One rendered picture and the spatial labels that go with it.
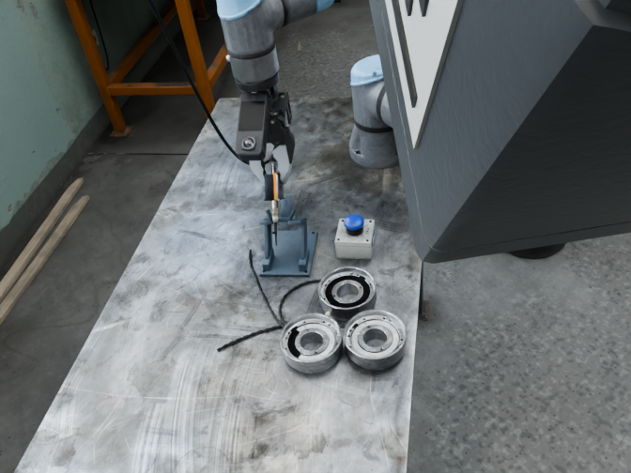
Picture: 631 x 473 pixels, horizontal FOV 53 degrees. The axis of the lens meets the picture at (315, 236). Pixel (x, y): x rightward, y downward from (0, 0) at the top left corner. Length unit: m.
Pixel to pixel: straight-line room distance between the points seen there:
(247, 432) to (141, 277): 0.44
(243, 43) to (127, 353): 0.58
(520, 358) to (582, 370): 0.18
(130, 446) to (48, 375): 1.31
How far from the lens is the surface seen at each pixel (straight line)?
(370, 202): 1.37
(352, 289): 1.16
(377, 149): 1.44
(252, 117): 1.03
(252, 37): 0.98
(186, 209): 1.45
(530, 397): 2.03
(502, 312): 2.22
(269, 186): 1.12
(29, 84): 3.05
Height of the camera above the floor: 1.67
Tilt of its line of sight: 42 degrees down
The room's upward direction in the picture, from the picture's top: 9 degrees counter-clockwise
